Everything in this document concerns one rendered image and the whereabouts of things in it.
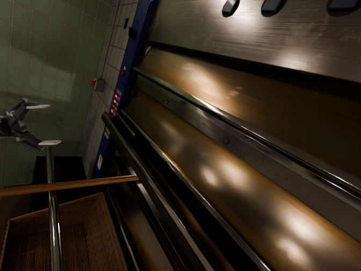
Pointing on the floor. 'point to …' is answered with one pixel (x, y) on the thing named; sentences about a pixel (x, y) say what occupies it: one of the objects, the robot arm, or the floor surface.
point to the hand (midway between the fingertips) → (50, 125)
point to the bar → (53, 217)
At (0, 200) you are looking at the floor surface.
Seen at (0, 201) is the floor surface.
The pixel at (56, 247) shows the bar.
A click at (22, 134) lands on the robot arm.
